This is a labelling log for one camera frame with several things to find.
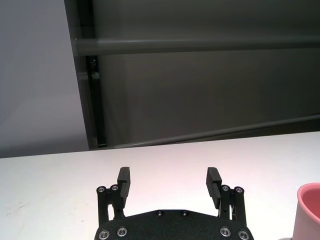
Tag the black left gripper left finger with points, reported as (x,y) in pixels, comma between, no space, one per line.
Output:
(124,190)

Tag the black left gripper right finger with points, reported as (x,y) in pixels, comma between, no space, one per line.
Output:
(213,190)

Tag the pink plastic cup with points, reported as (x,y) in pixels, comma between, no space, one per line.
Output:
(308,215)

